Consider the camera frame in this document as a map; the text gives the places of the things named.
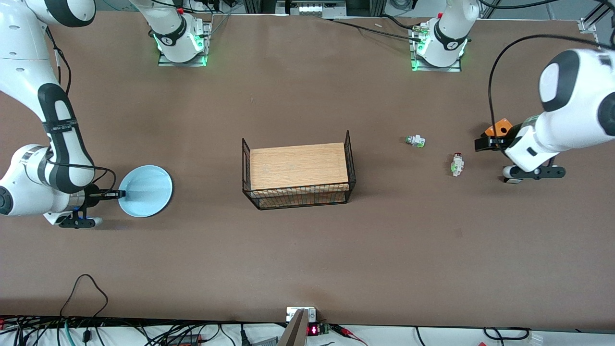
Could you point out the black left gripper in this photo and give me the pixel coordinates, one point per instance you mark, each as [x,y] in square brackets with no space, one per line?
[502,141]

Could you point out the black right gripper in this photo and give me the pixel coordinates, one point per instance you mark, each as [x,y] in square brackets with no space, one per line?
[92,195]

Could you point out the red push button white body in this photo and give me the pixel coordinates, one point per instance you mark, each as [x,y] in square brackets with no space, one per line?
[457,166]

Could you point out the light blue round plate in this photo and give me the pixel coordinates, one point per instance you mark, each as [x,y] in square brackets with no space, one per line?
[149,192]

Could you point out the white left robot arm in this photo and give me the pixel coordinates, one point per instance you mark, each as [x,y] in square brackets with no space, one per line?
[576,120]

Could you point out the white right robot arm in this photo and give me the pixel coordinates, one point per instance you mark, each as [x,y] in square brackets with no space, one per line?
[24,48]

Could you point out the green push button white body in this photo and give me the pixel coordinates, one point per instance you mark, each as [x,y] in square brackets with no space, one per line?
[416,141]

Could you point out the black power adapter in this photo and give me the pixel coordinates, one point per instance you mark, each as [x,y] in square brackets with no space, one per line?
[185,339]

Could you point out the wooden board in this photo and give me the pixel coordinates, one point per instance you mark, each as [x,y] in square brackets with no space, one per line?
[298,166]

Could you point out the white plastic object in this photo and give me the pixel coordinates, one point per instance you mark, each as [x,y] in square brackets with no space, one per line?
[534,339]

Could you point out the grey metal bar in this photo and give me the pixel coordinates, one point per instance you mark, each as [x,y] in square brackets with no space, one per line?
[294,334]

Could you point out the red clip lead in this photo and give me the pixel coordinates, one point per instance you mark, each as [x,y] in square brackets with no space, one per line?
[348,332]

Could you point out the red display module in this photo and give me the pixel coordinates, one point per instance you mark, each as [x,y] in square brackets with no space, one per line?
[314,329]

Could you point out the orange push button enclosure box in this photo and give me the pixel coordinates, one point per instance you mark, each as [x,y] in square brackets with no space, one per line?
[495,129]

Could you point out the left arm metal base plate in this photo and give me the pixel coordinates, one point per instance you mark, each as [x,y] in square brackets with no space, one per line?
[432,68]

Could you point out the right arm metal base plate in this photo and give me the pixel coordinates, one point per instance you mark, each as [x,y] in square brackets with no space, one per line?
[182,64]

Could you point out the silver corner bracket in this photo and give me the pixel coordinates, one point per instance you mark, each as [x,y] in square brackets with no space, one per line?
[587,25]

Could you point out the white mount plate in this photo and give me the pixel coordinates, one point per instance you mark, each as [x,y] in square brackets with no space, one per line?
[294,312]

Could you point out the aluminium frame profile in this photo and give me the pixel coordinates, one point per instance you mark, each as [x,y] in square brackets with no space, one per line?
[312,8]

